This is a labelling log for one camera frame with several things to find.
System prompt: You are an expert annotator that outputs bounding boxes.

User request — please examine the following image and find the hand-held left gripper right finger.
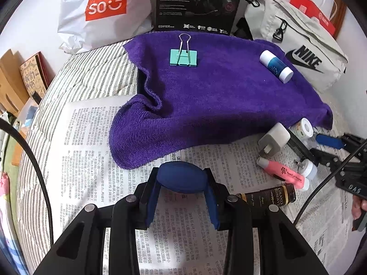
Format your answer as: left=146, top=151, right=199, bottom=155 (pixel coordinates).
left=202, top=168, right=330, bottom=275

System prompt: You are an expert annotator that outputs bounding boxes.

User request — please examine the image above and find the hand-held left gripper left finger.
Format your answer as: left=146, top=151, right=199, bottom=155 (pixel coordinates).
left=33, top=168, right=161, bottom=275

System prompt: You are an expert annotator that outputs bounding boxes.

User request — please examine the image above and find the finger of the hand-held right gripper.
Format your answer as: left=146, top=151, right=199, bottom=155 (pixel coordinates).
left=309, top=148, right=349, bottom=168
left=315, top=132, right=367, bottom=157

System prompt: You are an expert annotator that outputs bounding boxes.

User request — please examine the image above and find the white round plug adapter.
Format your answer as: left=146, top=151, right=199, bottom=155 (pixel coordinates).
left=297, top=159, right=318, bottom=179

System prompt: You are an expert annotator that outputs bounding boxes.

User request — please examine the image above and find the small black rectangular case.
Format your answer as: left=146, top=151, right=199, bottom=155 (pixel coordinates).
left=287, top=127, right=319, bottom=164

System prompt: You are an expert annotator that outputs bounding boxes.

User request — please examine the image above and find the small white tape roll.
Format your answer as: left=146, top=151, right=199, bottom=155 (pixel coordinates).
left=289, top=118, right=312, bottom=141

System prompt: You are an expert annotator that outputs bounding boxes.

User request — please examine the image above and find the small blue oval object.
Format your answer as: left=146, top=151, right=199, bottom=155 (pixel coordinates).
left=158, top=162, right=206, bottom=194

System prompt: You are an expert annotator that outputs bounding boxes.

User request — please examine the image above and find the pink highlighter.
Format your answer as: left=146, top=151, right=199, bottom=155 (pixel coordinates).
left=256, top=157, right=310, bottom=191

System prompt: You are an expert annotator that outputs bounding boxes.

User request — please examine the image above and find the white cube charger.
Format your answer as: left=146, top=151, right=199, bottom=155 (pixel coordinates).
left=258, top=122, right=291, bottom=158

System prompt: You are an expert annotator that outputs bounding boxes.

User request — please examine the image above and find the dark brown tube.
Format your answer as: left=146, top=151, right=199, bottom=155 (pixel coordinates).
left=236, top=184, right=297, bottom=208

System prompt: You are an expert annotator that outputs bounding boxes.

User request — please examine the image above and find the person's right hand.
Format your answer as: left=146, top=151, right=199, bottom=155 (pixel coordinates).
left=351, top=196, right=367, bottom=220

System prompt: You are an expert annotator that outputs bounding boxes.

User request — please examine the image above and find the newspaper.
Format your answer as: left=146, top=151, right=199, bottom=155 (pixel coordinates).
left=57, top=93, right=367, bottom=275

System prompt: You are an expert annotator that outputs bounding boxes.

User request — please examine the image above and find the white and blue tube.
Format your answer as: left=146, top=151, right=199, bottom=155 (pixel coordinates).
left=259, top=50, right=294, bottom=84

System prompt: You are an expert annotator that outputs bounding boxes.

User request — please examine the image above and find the purple towel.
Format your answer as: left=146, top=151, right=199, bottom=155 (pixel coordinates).
left=109, top=32, right=334, bottom=170

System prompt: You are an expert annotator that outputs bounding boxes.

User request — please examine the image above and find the light grey waist bag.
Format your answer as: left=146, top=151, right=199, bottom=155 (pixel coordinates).
left=244, top=0, right=349, bottom=94

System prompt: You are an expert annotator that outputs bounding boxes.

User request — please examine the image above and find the red box white label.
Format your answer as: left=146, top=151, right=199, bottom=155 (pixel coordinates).
left=289, top=0, right=336, bottom=36

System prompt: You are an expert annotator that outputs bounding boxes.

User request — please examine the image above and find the pink printed cloth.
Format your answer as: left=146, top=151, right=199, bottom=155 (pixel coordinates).
left=0, top=170, right=13, bottom=198

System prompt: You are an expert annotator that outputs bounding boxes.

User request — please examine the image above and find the striped bed sheet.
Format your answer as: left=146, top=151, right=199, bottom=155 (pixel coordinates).
left=16, top=38, right=367, bottom=275

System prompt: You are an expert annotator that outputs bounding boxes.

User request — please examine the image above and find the teal binder clip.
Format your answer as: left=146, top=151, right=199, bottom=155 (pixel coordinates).
left=170, top=33, right=199, bottom=68

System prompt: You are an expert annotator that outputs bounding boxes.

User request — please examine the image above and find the brown patterned box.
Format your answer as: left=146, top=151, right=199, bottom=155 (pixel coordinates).
left=19, top=52, right=51, bottom=98

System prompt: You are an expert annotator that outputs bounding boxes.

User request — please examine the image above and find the light wooden furniture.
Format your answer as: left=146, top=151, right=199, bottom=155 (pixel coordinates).
left=0, top=49, right=30, bottom=113

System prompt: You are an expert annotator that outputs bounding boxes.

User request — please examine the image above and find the white plastic bag red label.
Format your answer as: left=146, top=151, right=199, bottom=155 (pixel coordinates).
left=57, top=0, right=154, bottom=55

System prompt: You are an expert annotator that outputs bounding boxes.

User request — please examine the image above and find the black cardboard box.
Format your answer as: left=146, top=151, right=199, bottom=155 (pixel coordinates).
left=153, top=0, right=247, bottom=34

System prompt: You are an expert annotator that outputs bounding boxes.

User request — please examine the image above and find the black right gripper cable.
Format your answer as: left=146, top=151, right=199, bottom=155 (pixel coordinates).
left=292, top=139, right=367, bottom=225

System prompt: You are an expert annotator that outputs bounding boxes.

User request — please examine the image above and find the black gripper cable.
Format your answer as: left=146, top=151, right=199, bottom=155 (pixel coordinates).
left=0, top=117, right=55, bottom=253
left=292, top=139, right=367, bottom=225

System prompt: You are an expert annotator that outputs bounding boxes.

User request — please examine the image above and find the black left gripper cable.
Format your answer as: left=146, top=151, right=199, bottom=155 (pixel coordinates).
left=0, top=117, right=55, bottom=253

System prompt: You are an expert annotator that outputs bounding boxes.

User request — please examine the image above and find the brown wooden frame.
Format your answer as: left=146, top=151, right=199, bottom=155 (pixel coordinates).
left=329, top=0, right=348, bottom=25

